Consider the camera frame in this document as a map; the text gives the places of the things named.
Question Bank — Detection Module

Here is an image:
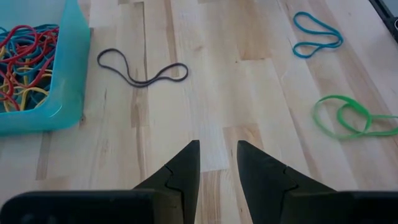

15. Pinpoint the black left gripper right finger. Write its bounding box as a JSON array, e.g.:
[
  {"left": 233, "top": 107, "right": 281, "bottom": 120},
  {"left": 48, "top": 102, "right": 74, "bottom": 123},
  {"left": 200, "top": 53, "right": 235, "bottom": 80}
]
[{"left": 236, "top": 140, "right": 356, "bottom": 224}]

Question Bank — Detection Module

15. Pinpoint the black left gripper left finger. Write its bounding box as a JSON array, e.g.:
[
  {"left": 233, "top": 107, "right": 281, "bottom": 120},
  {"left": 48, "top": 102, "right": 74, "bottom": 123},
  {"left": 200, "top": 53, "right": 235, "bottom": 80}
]
[{"left": 132, "top": 139, "right": 201, "bottom": 224}]

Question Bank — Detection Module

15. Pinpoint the dark purple rubber band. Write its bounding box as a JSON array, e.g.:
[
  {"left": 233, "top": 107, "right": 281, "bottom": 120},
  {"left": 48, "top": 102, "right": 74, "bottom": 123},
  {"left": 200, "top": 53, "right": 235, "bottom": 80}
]
[{"left": 96, "top": 47, "right": 190, "bottom": 88}]

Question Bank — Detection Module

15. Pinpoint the green rubber band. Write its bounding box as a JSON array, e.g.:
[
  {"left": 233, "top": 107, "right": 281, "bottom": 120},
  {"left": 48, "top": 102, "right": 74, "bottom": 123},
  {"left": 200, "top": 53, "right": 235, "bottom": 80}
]
[{"left": 312, "top": 94, "right": 398, "bottom": 140}]

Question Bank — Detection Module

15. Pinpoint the teal rubber band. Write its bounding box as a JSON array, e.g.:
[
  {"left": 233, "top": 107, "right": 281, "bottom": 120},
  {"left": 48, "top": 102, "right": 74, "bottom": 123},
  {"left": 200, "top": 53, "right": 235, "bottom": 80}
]
[
  {"left": 0, "top": 24, "right": 60, "bottom": 78},
  {"left": 292, "top": 11, "right": 345, "bottom": 59}
]

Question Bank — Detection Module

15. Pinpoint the yellow rubber band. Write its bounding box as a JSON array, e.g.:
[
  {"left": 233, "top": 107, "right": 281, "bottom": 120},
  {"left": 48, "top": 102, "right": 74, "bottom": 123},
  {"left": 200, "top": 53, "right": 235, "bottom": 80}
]
[{"left": 0, "top": 70, "right": 52, "bottom": 113}]

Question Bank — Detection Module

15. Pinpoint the red rubber band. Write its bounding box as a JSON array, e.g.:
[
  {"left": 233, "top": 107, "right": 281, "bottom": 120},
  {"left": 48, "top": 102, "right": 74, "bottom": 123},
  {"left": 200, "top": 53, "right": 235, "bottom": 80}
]
[
  {"left": 0, "top": 55, "right": 53, "bottom": 110},
  {"left": 0, "top": 25, "right": 60, "bottom": 63}
]

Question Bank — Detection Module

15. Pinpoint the teal translucent plastic bin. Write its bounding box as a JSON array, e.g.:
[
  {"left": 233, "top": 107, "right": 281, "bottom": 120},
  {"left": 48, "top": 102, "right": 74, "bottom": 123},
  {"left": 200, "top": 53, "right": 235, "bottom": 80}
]
[{"left": 0, "top": 0, "right": 91, "bottom": 136}]

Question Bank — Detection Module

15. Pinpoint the black aluminium table frame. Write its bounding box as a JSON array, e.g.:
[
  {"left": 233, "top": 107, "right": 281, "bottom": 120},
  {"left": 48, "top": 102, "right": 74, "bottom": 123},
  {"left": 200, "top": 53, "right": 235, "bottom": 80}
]
[{"left": 369, "top": 0, "right": 398, "bottom": 43}]

